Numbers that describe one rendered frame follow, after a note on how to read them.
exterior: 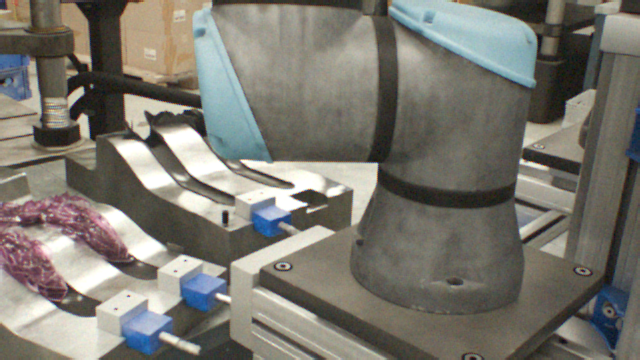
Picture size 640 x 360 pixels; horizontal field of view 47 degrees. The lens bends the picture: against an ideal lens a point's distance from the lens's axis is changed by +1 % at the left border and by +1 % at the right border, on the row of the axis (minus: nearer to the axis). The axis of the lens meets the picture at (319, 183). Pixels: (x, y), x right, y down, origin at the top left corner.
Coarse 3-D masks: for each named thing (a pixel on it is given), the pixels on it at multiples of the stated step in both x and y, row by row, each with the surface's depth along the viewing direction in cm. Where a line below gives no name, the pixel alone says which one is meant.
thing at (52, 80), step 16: (32, 0) 152; (48, 0) 152; (32, 16) 154; (48, 16) 153; (48, 64) 157; (64, 64) 160; (48, 80) 158; (64, 80) 160; (48, 96) 160; (64, 96) 162; (48, 112) 161; (64, 112) 162; (48, 128) 162; (64, 128) 162; (32, 144) 163; (48, 144) 162; (64, 144) 163; (80, 144) 165
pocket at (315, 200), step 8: (304, 192) 120; (312, 192) 121; (320, 192) 120; (296, 200) 120; (304, 200) 121; (312, 200) 122; (320, 200) 120; (328, 200) 118; (312, 208) 120; (320, 208) 118
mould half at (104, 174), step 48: (96, 144) 128; (144, 144) 126; (192, 144) 131; (96, 192) 132; (144, 192) 120; (192, 192) 119; (240, 192) 119; (288, 192) 119; (336, 192) 120; (192, 240) 113; (240, 240) 107
